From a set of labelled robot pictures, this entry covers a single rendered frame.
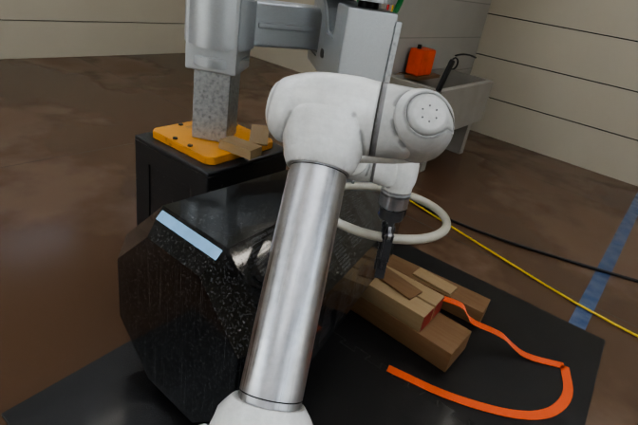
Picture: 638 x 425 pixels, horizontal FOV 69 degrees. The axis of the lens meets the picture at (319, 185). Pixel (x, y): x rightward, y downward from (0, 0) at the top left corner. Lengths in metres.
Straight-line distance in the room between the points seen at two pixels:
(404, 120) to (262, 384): 0.45
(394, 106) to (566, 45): 5.61
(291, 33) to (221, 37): 0.41
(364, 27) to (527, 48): 4.56
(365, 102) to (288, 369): 0.43
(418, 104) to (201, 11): 1.71
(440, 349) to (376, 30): 1.51
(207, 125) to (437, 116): 1.89
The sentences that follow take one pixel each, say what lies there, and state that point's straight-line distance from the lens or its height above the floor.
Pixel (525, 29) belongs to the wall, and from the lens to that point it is 6.44.
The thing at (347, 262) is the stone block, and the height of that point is 0.66.
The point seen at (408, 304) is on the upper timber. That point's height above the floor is 0.24.
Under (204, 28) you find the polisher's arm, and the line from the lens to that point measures 2.32.
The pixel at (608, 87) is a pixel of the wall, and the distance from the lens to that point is 6.26.
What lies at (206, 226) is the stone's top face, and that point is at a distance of 1.61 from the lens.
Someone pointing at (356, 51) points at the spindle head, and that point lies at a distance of 2.02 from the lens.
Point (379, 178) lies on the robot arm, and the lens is 1.34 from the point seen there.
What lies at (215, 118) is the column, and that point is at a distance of 2.48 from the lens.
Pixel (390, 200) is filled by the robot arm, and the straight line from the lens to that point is 1.36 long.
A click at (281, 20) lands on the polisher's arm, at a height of 1.42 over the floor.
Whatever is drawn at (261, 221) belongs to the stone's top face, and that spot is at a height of 0.85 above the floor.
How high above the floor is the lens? 1.69
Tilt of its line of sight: 25 degrees down
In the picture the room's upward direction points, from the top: 9 degrees clockwise
